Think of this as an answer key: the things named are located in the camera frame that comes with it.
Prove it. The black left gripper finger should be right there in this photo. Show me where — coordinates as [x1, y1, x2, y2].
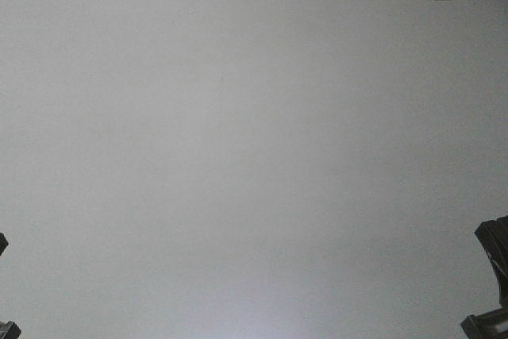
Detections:
[0, 233, 9, 256]
[0, 321, 21, 339]

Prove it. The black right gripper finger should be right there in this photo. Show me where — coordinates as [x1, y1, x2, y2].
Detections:
[475, 216, 507, 307]
[460, 308, 507, 339]

